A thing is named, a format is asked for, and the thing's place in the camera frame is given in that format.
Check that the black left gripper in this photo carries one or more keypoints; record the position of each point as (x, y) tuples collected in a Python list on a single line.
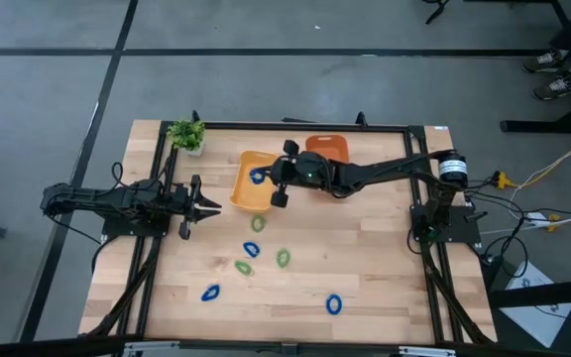
[(181, 201)]

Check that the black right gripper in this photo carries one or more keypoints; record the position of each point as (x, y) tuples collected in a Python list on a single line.
[(285, 173)]

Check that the yellow plastic bin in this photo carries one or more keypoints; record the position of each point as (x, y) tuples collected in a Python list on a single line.
[(251, 198)]

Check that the green coil wristband keyring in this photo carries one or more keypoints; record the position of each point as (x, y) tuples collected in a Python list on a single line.
[(238, 264), (278, 259), (253, 224)]

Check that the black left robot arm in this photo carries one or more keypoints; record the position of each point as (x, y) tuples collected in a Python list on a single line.
[(92, 198)]

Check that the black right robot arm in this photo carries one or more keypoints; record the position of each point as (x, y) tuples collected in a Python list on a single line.
[(389, 171)]

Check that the orange plastic bin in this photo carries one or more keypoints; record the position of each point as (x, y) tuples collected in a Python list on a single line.
[(327, 146)]

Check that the green plant in white pot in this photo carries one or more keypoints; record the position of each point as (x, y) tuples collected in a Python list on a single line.
[(186, 135)]

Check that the black table clamp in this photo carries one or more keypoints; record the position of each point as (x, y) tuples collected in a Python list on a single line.
[(195, 117), (361, 119)]

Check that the black rig beam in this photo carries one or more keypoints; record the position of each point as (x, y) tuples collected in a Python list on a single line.
[(241, 347)]

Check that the yellow power plug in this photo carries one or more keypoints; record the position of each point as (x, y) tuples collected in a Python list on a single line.
[(501, 180)]

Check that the black chair base leg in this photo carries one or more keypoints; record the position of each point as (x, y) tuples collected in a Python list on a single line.
[(438, 11)]

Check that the white power strip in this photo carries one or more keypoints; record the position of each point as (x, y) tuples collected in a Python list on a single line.
[(537, 218)]

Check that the black table leg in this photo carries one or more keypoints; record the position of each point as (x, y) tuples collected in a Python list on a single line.
[(548, 127)]

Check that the black floor beam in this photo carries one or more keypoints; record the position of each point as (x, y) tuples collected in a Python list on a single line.
[(543, 296)]

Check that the white printed sheet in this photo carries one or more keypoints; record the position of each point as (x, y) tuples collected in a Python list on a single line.
[(543, 324)]

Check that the black aluminium table frame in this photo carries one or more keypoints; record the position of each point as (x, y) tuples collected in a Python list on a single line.
[(389, 128)]

